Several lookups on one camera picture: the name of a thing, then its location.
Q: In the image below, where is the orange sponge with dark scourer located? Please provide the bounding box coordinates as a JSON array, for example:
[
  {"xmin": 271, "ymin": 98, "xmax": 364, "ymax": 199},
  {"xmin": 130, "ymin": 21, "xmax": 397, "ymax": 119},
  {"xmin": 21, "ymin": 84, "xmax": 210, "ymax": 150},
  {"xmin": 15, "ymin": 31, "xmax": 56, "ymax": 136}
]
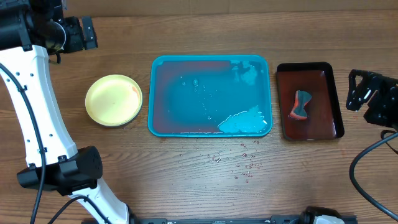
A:
[{"xmin": 289, "ymin": 90, "xmax": 312, "ymax": 120}]

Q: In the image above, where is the yellow-green plate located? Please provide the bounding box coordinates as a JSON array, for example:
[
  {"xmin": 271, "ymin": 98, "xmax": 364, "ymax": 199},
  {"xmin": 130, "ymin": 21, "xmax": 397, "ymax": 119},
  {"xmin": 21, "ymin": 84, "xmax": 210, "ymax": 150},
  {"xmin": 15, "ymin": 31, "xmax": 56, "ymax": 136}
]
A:
[{"xmin": 85, "ymin": 74, "xmax": 143, "ymax": 127}]

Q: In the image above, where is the black red lacquer tray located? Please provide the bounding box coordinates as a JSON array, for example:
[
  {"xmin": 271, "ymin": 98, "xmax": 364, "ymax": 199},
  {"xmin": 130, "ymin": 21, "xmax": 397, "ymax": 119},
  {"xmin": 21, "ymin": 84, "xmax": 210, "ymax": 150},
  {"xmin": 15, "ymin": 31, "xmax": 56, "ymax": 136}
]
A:
[{"xmin": 275, "ymin": 62, "xmax": 345, "ymax": 141}]

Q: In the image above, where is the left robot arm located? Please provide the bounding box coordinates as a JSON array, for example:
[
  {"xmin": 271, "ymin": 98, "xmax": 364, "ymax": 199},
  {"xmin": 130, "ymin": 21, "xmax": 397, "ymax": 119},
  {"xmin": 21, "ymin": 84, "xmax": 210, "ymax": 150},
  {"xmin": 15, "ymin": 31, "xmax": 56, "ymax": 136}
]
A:
[{"xmin": 1, "ymin": 0, "xmax": 134, "ymax": 223}]

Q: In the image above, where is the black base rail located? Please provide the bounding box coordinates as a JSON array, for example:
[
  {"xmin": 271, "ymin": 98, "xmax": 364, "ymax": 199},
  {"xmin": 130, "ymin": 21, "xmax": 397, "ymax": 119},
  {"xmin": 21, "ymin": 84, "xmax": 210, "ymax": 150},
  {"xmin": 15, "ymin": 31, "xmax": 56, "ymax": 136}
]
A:
[{"xmin": 81, "ymin": 214, "xmax": 358, "ymax": 224}]

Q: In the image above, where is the teal plastic tray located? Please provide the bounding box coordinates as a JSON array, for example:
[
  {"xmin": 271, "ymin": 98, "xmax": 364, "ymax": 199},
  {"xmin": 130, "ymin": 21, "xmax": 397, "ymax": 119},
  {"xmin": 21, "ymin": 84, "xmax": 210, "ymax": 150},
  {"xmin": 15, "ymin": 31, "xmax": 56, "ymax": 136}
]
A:
[{"xmin": 148, "ymin": 55, "xmax": 273, "ymax": 138}]

